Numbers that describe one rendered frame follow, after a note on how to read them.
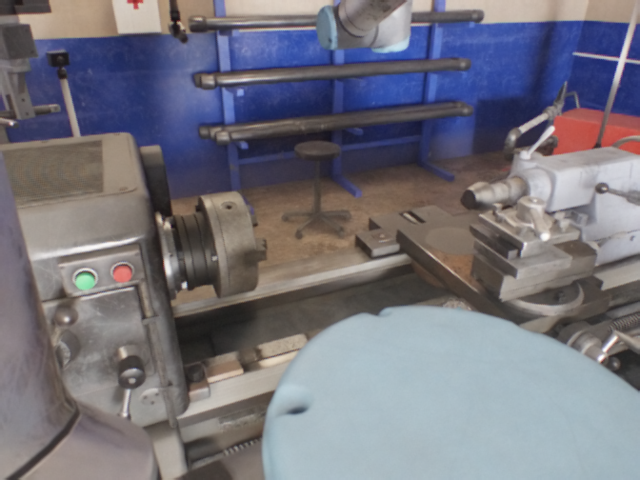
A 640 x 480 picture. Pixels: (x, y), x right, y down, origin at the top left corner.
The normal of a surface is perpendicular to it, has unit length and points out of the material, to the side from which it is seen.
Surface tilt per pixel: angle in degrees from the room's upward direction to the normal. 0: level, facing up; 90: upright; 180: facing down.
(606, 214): 66
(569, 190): 86
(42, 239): 45
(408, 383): 5
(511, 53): 90
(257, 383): 36
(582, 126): 90
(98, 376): 90
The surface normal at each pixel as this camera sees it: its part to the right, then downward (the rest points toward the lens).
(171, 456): 0.20, -0.51
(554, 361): 0.07, -0.89
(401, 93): 0.38, 0.44
